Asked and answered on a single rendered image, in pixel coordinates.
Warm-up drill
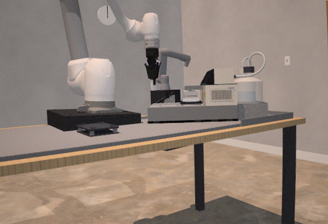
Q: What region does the white plastic bottle with black cap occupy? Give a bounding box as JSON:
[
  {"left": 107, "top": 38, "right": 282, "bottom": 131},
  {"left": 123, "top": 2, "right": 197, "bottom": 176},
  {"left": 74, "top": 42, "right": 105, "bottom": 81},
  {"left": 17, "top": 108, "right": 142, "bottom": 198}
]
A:
[{"left": 236, "top": 67, "right": 263, "bottom": 104}]

